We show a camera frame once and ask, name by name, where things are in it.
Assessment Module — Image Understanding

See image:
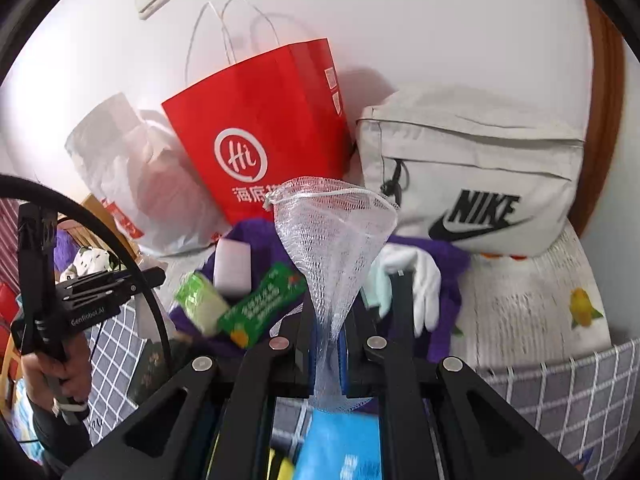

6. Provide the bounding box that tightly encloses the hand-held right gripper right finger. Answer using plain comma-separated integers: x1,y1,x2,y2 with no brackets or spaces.
337,269,586,480

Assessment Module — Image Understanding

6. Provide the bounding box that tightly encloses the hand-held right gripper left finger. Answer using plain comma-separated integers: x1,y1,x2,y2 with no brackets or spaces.
62,305,322,480

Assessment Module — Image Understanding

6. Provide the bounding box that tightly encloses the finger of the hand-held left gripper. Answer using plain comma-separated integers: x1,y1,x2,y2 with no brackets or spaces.
107,266,167,295

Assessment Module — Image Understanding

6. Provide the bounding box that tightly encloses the small green tissue pack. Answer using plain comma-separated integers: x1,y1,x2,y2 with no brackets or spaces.
173,270,232,336

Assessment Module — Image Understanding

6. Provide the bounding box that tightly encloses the green wet wipe packet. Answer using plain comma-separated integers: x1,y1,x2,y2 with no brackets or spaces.
217,261,308,350

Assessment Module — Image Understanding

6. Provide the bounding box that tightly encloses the yellow bag with black straps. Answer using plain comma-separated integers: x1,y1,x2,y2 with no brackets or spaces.
267,447,297,480

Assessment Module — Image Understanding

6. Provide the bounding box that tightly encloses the white mesh bag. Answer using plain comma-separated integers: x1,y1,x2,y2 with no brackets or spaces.
267,176,401,414

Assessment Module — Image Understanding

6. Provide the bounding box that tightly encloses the person's left hand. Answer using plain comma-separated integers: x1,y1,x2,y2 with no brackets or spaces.
22,332,94,411

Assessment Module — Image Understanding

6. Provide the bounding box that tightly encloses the white spotted plush toy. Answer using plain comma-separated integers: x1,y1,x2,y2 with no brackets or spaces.
59,247,117,284

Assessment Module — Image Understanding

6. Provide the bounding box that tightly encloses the purple plush toy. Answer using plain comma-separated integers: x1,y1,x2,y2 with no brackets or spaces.
53,231,87,282

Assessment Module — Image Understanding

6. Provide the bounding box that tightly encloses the light green cloth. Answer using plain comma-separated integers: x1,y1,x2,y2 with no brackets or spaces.
362,264,394,312

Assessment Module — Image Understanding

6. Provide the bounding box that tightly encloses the red striped curtain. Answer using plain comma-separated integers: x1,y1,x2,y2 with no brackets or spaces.
0,197,32,311

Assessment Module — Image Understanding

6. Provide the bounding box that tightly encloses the blue tissue pack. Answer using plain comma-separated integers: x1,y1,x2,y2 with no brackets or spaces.
294,404,382,480

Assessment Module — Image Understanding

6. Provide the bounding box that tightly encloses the wooden headboard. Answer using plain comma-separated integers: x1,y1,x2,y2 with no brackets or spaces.
80,192,137,257

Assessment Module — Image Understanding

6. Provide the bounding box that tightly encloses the white sponge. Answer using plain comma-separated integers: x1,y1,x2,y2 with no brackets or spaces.
213,238,253,297

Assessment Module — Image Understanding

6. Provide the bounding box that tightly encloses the black box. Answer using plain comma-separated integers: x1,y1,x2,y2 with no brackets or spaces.
127,336,175,407

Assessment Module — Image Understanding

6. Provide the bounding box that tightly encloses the white plastic shopping bag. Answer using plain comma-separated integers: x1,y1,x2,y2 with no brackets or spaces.
64,92,228,257

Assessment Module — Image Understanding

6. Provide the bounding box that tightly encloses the white glove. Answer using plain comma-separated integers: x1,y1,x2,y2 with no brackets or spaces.
372,247,442,339

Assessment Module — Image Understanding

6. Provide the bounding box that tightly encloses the purple towel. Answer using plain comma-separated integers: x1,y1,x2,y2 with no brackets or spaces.
169,217,472,367

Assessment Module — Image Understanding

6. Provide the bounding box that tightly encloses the red paper bag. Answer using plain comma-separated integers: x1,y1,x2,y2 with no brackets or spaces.
161,0,359,229

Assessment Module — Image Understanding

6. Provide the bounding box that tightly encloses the grey checked bed sheet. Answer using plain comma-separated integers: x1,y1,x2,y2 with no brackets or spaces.
87,300,640,480

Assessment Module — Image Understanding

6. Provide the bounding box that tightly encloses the beige canvas bag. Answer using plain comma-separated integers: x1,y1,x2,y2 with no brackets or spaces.
355,85,587,259

